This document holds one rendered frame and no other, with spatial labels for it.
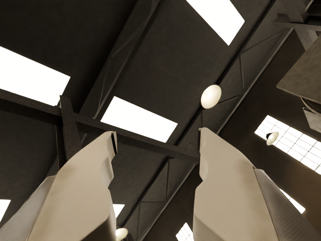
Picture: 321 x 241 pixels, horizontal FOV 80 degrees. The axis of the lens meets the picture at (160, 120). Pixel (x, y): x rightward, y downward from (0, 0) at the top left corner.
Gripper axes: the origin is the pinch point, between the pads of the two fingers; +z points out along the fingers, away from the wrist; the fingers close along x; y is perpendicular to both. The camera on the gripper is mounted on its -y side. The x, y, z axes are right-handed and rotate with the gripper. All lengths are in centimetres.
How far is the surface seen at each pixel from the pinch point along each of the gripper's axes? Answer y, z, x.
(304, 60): 38, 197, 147
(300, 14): -2, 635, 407
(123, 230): 545, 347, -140
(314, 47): 26, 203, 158
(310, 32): 51, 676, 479
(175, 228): 1083, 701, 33
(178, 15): -19, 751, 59
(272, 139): 413, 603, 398
